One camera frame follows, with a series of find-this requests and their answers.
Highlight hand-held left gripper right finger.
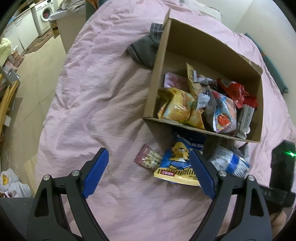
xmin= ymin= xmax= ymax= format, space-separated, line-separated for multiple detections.
xmin=189 ymin=149 xmax=272 ymax=241

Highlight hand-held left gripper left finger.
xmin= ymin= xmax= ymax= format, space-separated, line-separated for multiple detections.
xmin=26 ymin=147 xmax=110 ymax=241

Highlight blue bear snack bag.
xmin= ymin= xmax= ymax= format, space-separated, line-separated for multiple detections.
xmin=154 ymin=132 xmax=207 ymax=186

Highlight yellow chip bag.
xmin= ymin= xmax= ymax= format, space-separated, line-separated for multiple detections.
xmin=158 ymin=88 xmax=197 ymax=123

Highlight red snack bag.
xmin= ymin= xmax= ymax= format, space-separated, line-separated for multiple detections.
xmin=216 ymin=78 xmax=259 ymax=109

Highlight cardboard box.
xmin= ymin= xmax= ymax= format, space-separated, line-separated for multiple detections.
xmin=142 ymin=9 xmax=264 ymax=143

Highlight person's right hand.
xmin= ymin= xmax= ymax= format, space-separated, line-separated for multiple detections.
xmin=269 ymin=210 xmax=288 ymax=235

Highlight clear blue white packet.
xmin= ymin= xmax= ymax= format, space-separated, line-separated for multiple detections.
xmin=206 ymin=139 xmax=251 ymax=179

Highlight small silver packet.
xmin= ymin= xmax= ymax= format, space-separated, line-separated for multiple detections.
xmin=236 ymin=142 xmax=250 ymax=159

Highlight small pink wafer packet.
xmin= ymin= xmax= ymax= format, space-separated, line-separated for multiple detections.
xmin=134 ymin=144 xmax=162 ymax=172

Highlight white rectangular snack packet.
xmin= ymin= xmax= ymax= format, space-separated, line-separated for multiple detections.
xmin=237 ymin=104 xmax=255 ymax=139

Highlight clear packet with orange print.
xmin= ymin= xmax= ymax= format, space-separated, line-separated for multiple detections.
xmin=196 ymin=90 xmax=237 ymax=133

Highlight pink bedsheet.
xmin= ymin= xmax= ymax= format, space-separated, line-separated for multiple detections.
xmin=35 ymin=0 xmax=296 ymax=241

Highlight white plastic bags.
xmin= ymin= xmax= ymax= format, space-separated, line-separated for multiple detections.
xmin=0 ymin=168 xmax=31 ymax=198

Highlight dark grey fabric surface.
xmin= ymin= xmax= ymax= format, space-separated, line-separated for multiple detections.
xmin=0 ymin=197 xmax=35 ymax=241

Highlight flat pink snack packet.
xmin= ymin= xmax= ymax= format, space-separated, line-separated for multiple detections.
xmin=164 ymin=72 xmax=189 ymax=90

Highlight dark grey garment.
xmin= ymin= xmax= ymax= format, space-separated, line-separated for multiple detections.
xmin=127 ymin=35 xmax=160 ymax=69

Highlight patterned floor rug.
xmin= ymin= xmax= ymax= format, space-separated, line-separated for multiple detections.
xmin=24 ymin=31 xmax=56 ymax=55

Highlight beige cabinet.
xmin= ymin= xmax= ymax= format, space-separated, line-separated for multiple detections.
xmin=57 ymin=14 xmax=88 ymax=54

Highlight plaid cloth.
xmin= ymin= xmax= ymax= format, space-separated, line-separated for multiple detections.
xmin=149 ymin=23 xmax=164 ymax=44

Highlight small brown box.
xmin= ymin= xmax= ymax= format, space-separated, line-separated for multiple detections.
xmin=49 ymin=20 xmax=60 ymax=39

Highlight pale yellow cloth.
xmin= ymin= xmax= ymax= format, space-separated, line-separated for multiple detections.
xmin=0 ymin=37 xmax=12 ymax=67

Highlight white plastic basin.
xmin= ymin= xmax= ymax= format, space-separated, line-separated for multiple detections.
xmin=48 ymin=8 xmax=86 ymax=22

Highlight white floor cabinets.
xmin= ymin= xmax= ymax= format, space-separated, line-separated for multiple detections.
xmin=3 ymin=9 xmax=38 ymax=50

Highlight white washing machine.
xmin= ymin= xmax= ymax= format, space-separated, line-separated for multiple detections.
xmin=31 ymin=0 xmax=55 ymax=35

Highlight wooden frame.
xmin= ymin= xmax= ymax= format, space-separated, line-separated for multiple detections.
xmin=0 ymin=79 xmax=21 ymax=139

